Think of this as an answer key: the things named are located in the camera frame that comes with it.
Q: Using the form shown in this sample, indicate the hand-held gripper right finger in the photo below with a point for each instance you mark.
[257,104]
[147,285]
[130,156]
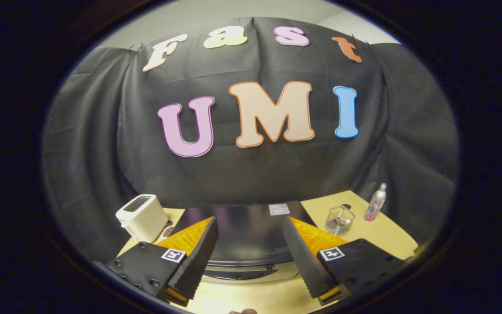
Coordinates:
[305,257]

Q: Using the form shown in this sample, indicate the white pop-up toaster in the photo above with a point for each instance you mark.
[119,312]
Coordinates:
[142,218]

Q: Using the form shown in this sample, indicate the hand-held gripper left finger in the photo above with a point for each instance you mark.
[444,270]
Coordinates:
[198,257]

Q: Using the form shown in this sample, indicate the small round patterned object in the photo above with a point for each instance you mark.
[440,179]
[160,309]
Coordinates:
[167,230]

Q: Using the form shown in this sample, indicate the black toaster oven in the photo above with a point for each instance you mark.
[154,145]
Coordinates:
[251,235]

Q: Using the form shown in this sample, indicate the black backdrop cloth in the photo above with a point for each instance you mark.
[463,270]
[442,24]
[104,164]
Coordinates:
[259,179]

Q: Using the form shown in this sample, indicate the silver bottle with red label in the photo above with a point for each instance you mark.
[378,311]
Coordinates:
[375,205]

